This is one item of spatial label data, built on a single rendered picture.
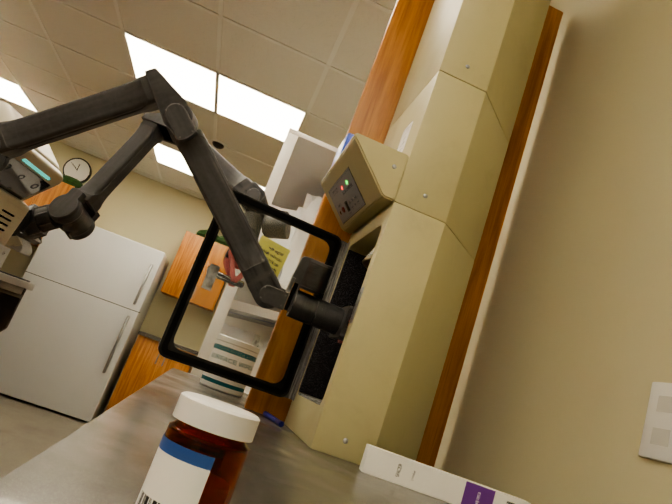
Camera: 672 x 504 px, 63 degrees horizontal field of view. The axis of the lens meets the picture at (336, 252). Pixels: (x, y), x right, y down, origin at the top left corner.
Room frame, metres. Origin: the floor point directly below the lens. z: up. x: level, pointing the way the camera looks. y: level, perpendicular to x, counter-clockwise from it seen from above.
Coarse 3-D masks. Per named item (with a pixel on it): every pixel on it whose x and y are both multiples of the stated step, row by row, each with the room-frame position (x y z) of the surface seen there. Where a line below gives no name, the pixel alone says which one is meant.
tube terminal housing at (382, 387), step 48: (432, 96) 0.98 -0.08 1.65; (480, 96) 0.99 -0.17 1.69; (384, 144) 1.28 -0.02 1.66; (432, 144) 0.98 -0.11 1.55; (480, 144) 1.03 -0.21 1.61; (432, 192) 0.99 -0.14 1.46; (480, 192) 1.09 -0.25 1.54; (384, 240) 0.98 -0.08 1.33; (432, 240) 0.99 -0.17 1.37; (384, 288) 0.98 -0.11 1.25; (432, 288) 1.02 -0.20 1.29; (384, 336) 0.99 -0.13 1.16; (432, 336) 1.07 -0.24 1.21; (336, 384) 0.98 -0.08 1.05; (384, 384) 0.99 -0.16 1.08; (432, 384) 1.13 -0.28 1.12; (336, 432) 0.98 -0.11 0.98; (384, 432) 1.01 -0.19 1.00
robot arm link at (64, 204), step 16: (144, 128) 1.48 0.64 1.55; (160, 128) 1.55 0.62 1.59; (128, 144) 1.48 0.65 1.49; (144, 144) 1.48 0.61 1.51; (112, 160) 1.46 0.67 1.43; (128, 160) 1.46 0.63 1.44; (96, 176) 1.45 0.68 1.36; (112, 176) 1.44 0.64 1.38; (80, 192) 1.40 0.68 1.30; (96, 192) 1.43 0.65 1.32; (48, 208) 1.39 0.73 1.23; (64, 208) 1.39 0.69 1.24; (80, 208) 1.40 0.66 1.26; (96, 208) 1.45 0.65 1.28
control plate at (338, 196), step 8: (344, 176) 1.10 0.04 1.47; (352, 176) 1.06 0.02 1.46; (336, 184) 1.17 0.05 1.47; (344, 184) 1.12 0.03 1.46; (352, 184) 1.08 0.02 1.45; (328, 192) 1.25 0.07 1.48; (336, 192) 1.20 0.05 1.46; (344, 192) 1.15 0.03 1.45; (352, 192) 1.10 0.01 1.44; (336, 200) 1.22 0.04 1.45; (344, 200) 1.17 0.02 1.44; (360, 200) 1.08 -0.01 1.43; (336, 208) 1.25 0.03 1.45; (352, 208) 1.15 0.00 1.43; (360, 208) 1.11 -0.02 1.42; (344, 216) 1.22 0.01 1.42
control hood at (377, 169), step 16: (352, 144) 0.99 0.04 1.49; (368, 144) 0.97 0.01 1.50; (336, 160) 1.11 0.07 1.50; (352, 160) 1.02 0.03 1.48; (368, 160) 0.97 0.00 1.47; (384, 160) 0.97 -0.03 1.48; (400, 160) 0.98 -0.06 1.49; (336, 176) 1.15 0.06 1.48; (368, 176) 0.99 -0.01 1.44; (384, 176) 0.97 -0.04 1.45; (400, 176) 0.98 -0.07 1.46; (368, 192) 1.03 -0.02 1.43; (384, 192) 0.97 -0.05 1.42; (368, 208) 1.07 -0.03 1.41; (352, 224) 1.21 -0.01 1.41
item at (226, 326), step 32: (256, 224) 1.22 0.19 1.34; (224, 256) 1.21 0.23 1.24; (288, 256) 1.25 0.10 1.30; (320, 256) 1.27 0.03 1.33; (224, 288) 1.22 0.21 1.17; (192, 320) 1.21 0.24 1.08; (224, 320) 1.23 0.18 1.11; (256, 320) 1.25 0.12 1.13; (288, 320) 1.26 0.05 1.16; (192, 352) 1.22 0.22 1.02; (224, 352) 1.23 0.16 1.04; (256, 352) 1.25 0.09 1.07; (288, 352) 1.27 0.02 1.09
